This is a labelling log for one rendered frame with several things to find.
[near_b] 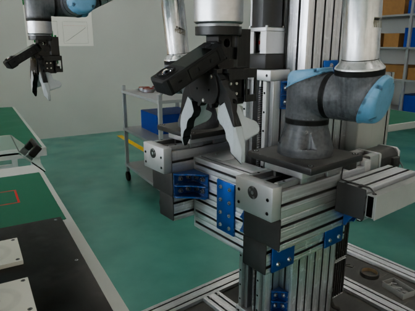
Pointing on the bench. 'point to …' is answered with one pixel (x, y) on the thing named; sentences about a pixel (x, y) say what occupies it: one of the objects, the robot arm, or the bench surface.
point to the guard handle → (33, 147)
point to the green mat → (26, 200)
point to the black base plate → (54, 268)
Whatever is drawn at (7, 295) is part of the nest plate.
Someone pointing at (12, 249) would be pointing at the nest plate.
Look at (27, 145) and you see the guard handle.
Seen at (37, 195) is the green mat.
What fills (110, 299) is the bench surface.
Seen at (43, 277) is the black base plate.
